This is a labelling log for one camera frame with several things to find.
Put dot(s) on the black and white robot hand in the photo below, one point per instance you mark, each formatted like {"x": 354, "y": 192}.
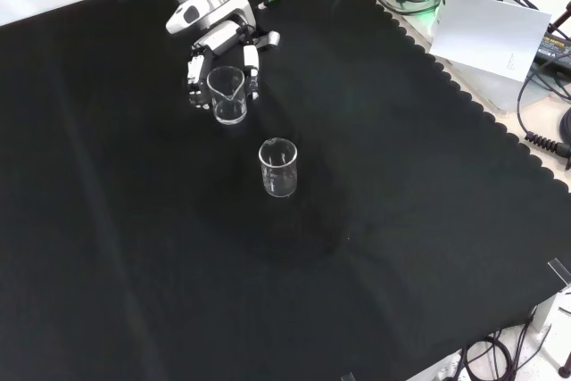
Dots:
{"x": 220, "y": 37}

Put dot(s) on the clear glass beaker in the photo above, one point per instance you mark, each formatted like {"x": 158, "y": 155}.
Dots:
{"x": 229, "y": 114}
{"x": 278, "y": 184}

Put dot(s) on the black cloth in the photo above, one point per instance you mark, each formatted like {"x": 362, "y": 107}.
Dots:
{"x": 134, "y": 220}

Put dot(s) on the black power adapter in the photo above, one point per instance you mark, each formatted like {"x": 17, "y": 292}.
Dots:
{"x": 555, "y": 48}

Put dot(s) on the brown tripod leg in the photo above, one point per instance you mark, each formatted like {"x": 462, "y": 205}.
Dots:
{"x": 563, "y": 19}

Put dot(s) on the clear plastic clip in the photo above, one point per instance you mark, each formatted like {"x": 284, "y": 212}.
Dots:
{"x": 348, "y": 377}
{"x": 560, "y": 271}

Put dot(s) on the white metal frame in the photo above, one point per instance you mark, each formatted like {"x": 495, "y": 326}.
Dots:
{"x": 560, "y": 323}

